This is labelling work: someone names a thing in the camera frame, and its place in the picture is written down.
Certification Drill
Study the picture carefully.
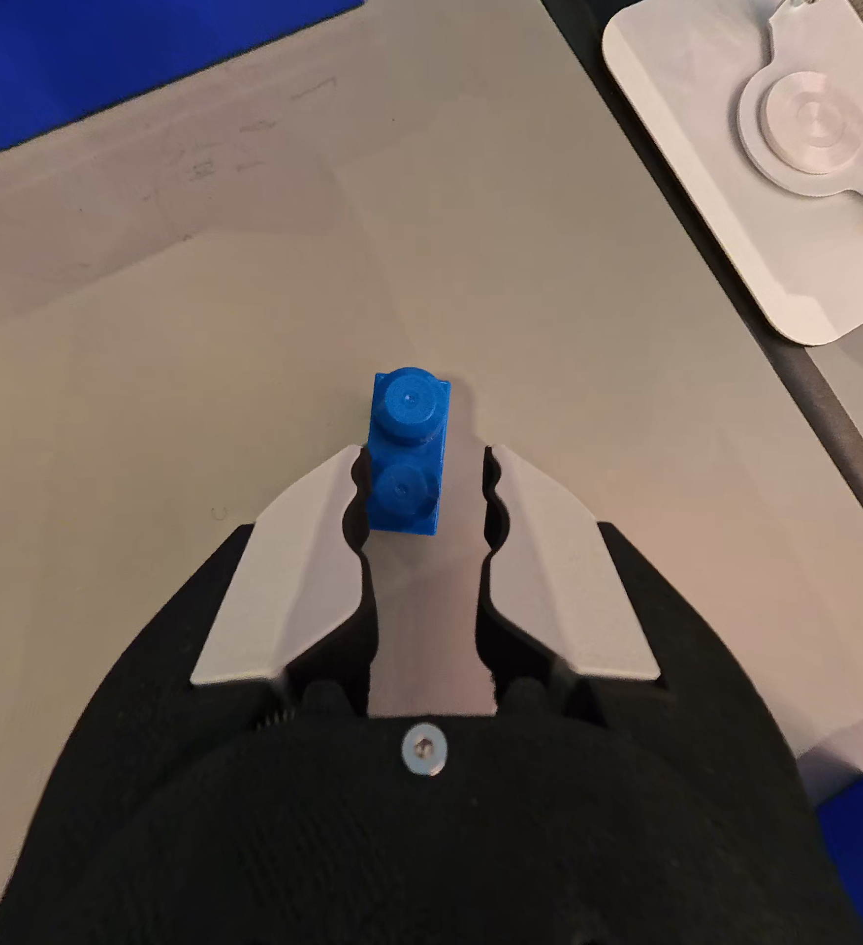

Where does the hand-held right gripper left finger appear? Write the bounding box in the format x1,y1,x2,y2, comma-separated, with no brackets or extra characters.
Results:
190,443,379,688

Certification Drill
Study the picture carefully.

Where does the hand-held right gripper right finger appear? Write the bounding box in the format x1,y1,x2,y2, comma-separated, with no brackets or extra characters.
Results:
479,445,661,679

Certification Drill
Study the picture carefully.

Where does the blue two-stud block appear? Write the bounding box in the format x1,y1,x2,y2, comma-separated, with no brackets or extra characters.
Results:
367,367,452,537

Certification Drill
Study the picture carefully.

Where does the white stand base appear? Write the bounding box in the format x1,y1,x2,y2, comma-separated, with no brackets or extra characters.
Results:
601,0,863,347

